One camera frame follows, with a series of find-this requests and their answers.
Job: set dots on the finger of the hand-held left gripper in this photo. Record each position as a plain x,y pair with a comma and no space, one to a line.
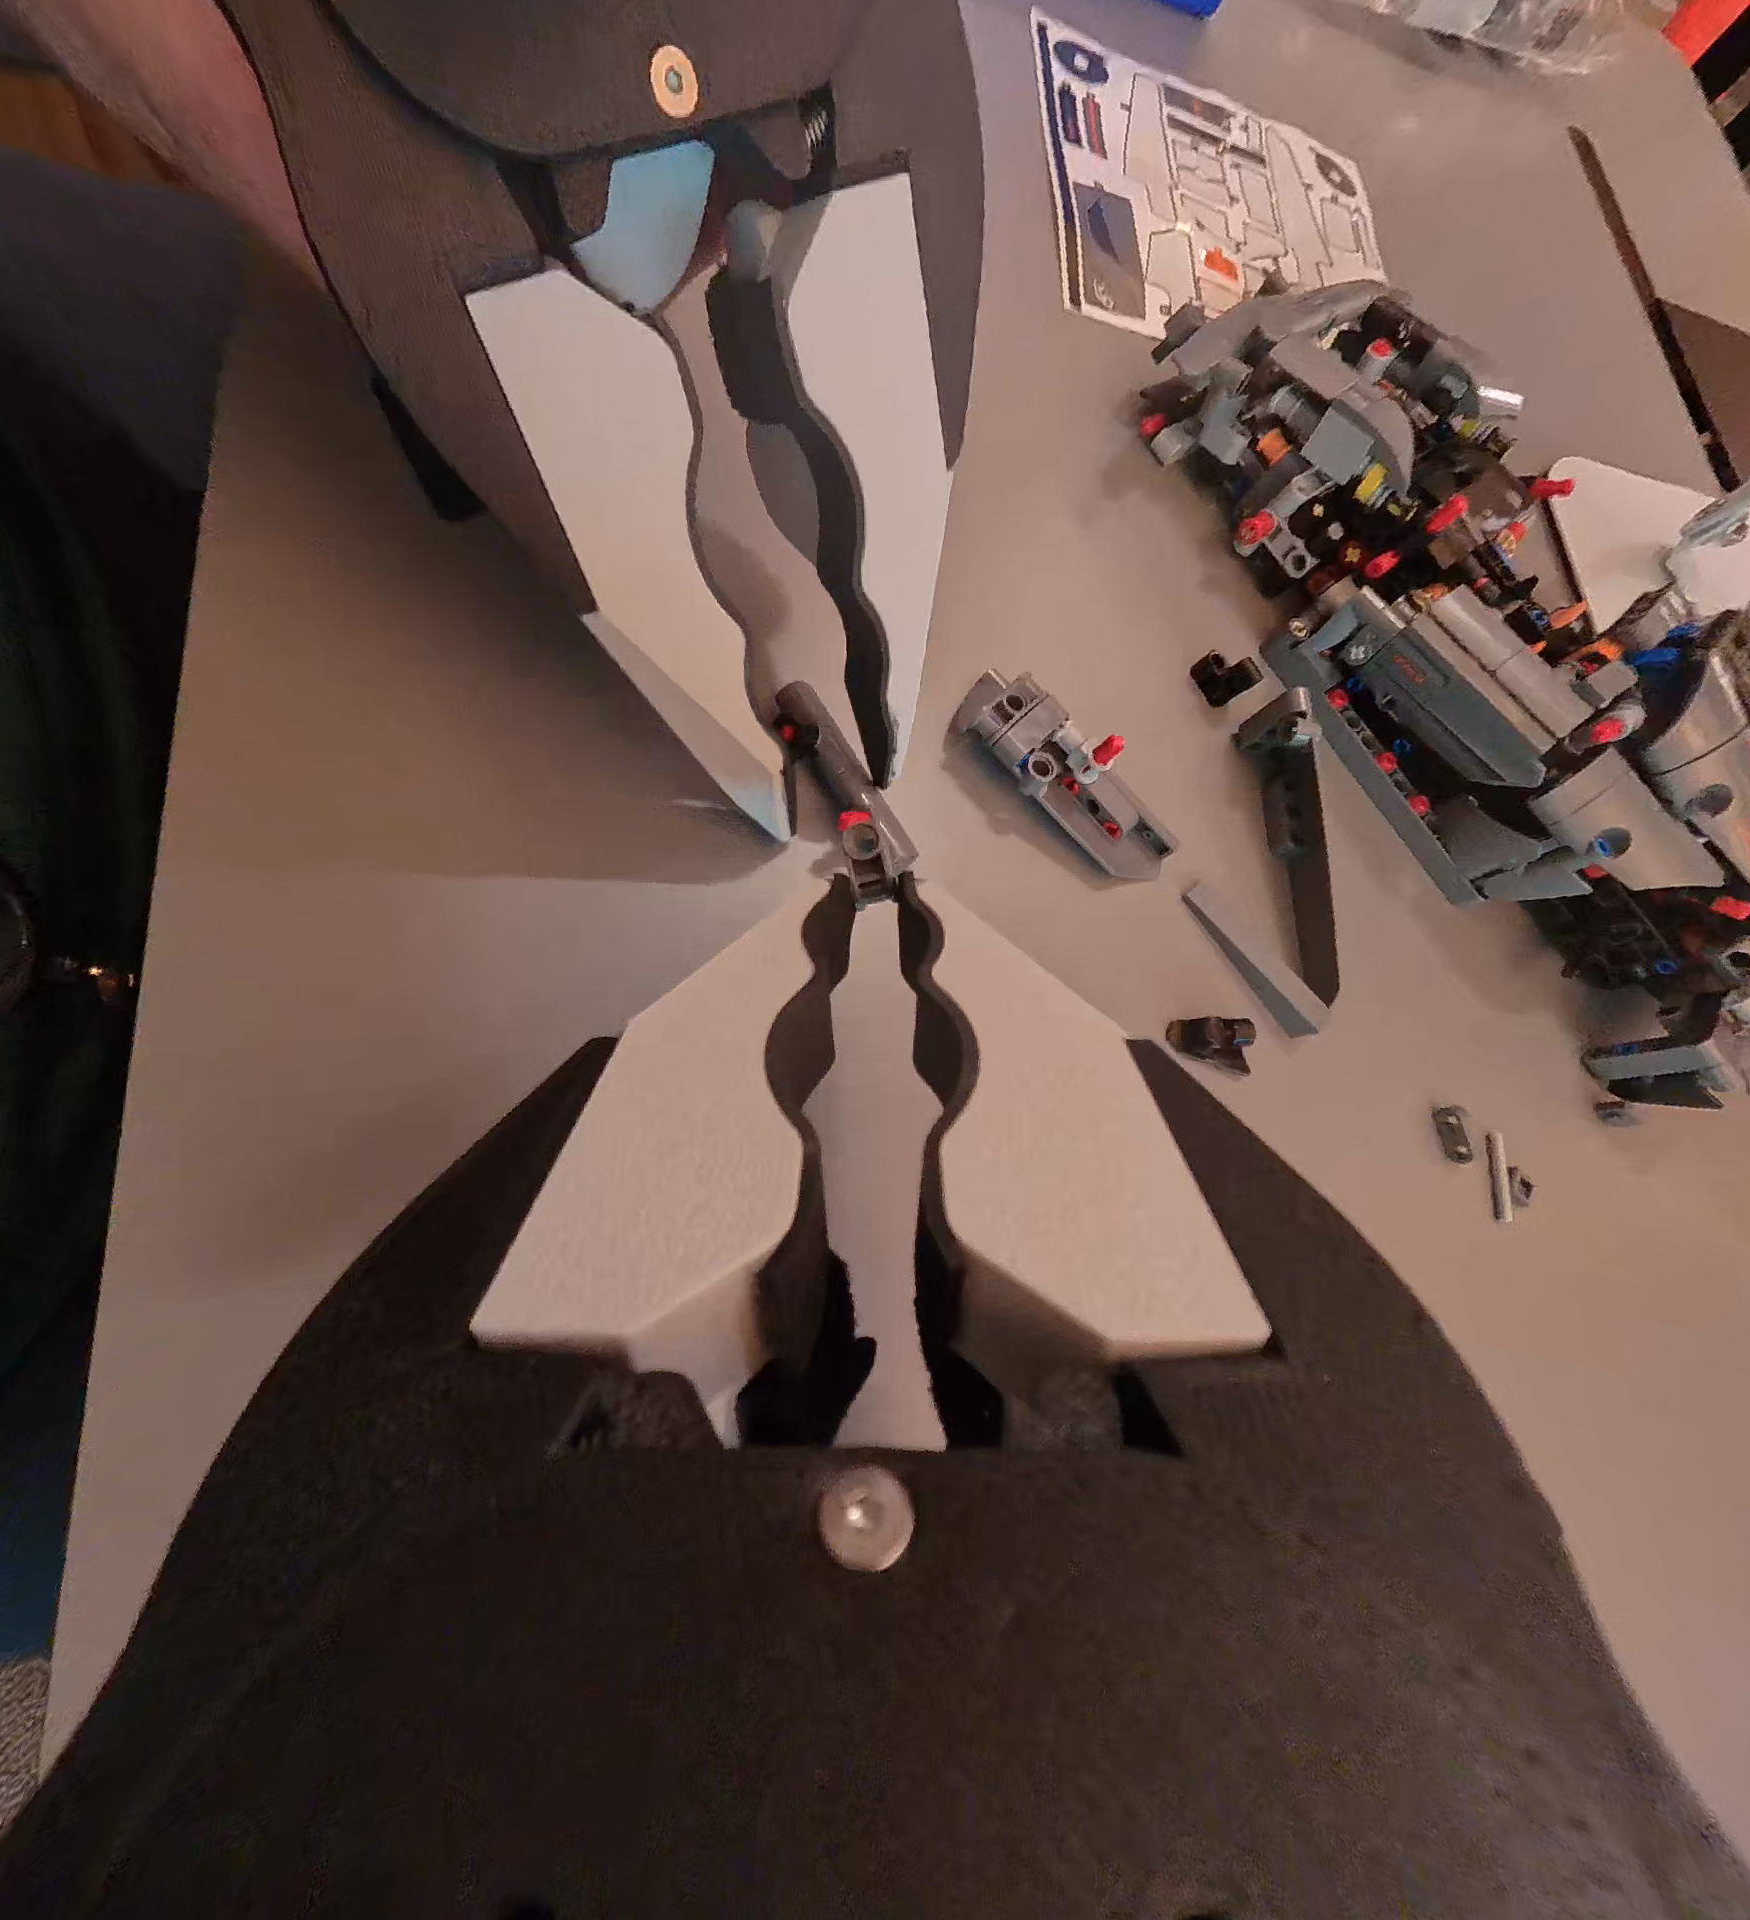
588,450
889,450

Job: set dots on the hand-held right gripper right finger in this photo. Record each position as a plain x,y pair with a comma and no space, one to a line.
1115,1201

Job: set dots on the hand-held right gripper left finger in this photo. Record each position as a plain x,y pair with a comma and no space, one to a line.
620,1201

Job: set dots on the grey beam sub-assembly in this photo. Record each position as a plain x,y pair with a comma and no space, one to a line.
1071,781

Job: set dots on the grey panel with black connector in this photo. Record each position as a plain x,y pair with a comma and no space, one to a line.
876,847

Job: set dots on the toy car model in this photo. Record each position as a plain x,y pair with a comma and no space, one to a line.
1475,689

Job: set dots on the person's left forearm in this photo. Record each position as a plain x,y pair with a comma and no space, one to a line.
140,105

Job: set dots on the black rounded piece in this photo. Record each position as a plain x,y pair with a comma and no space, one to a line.
1211,1043

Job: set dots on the small grey pin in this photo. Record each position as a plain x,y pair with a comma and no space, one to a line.
1499,1177

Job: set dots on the small black connector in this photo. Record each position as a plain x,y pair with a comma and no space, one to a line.
1222,677

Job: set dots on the sticker sheet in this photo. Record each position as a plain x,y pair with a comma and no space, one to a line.
1190,179

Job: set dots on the grey triangular panel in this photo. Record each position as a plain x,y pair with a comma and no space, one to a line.
1302,839

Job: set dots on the white book stand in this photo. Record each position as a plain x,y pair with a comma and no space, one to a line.
1610,510

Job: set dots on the clear bag with paper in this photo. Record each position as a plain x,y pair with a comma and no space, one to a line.
1504,30

